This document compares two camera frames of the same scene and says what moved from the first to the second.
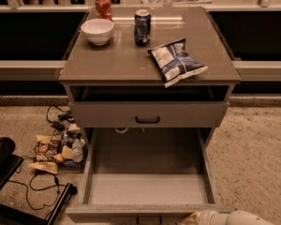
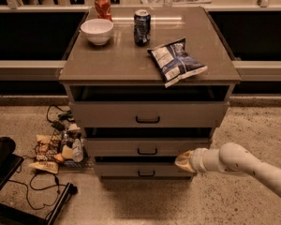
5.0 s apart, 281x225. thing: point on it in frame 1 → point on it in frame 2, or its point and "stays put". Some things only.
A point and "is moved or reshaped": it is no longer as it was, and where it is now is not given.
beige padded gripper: (205, 218) → (197, 160)
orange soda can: (103, 7) stays put
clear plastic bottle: (78, 145) stays put
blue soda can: (141, 27) stays put
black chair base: (4, 164) stays put
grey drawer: (145, 176) is moved or reshaped
